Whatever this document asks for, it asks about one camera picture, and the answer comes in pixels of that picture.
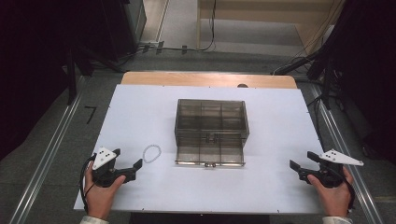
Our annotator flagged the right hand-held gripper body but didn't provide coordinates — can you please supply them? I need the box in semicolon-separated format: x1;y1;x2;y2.
298;148;364;189

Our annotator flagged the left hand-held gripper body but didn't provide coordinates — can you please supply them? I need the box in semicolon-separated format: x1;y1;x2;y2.
92;147;138;189

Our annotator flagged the transparent box drawer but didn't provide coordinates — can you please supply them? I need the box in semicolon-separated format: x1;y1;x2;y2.
174;143;247;169

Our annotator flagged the smoky transparent jewelry box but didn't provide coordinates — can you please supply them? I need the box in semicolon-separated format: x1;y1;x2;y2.
174;98;251;149

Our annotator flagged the person's right hand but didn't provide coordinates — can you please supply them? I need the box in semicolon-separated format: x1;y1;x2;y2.
306;167;355;217

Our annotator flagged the person's left hand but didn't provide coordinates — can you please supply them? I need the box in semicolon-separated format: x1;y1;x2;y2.
83;161;127;221

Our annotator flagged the white table board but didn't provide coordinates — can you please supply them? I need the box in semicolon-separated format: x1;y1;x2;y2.
73;83;325;216

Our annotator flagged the black metal stand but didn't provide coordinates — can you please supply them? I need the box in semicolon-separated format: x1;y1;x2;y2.
271;46;347;110
64;43;124;106

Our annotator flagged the dark curtain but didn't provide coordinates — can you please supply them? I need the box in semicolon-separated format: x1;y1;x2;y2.
0;0;106;161
323;0;396;164

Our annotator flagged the wooden table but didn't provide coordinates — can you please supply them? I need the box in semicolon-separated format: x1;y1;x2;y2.
120;71;299;90

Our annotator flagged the dark cabinet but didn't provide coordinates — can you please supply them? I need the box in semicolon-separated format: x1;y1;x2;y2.
101;0;148;58

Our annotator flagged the metal floor rail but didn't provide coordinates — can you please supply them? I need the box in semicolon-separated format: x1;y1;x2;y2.
8;76;88;224
310;84;385;224

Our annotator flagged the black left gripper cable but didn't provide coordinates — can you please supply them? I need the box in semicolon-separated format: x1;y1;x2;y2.
78;154;97;207

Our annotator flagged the thin black cable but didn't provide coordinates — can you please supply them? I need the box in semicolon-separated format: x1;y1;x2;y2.
305;95;325;143

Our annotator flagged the black floor cable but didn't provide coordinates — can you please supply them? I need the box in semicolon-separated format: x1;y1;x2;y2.
118;0;218;68

